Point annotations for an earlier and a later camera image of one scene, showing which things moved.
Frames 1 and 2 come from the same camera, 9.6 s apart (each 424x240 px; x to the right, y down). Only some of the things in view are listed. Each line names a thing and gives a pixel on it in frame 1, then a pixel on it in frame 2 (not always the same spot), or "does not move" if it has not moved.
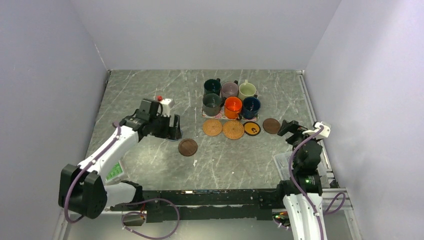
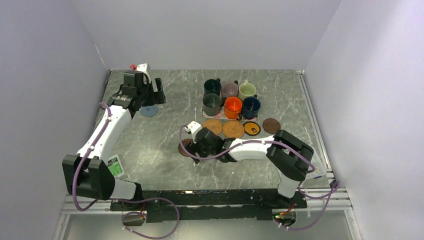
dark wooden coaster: [271, 125] does not move
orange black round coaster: [251, 128] does not move
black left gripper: [171, 132] to [157, 97]
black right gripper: [292, 126] to [192, 147]
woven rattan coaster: [233, 129] does not move
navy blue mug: [251, 106] does not move
